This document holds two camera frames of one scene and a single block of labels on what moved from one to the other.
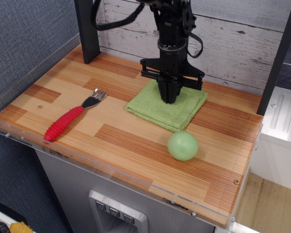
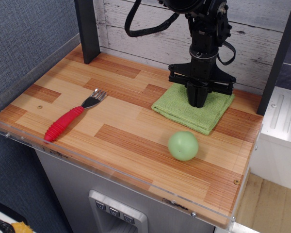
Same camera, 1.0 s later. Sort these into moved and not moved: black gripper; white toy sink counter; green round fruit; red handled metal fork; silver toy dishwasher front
Moved: black gripper
Not moved: red handled metal fork; silver toy dishwasher front; white toy sink counter; green round fruit
